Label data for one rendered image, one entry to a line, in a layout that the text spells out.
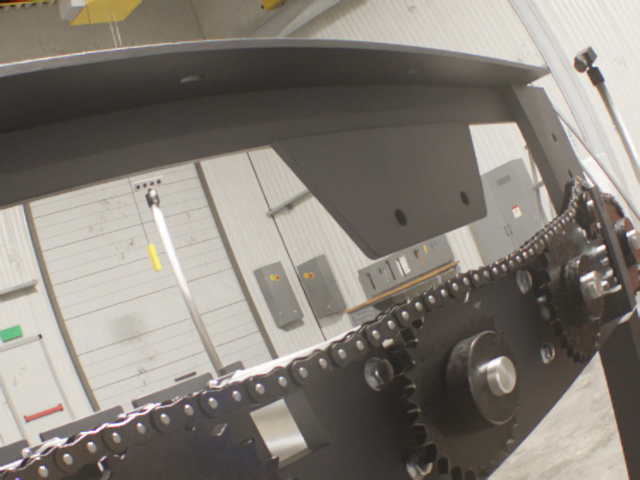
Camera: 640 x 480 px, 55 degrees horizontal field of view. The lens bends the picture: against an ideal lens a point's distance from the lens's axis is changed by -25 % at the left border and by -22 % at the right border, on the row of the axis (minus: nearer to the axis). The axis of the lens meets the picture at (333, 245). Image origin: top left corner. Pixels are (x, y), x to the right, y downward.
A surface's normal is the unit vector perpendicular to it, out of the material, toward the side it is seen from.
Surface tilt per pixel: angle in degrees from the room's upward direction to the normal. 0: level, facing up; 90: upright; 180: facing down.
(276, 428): 65
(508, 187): 90
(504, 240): 90
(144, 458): 90
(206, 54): 180
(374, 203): 90
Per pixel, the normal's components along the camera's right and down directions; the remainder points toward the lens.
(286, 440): -0.65, 0.05
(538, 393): 0.70, -0.35
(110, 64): 0.39, 0.92
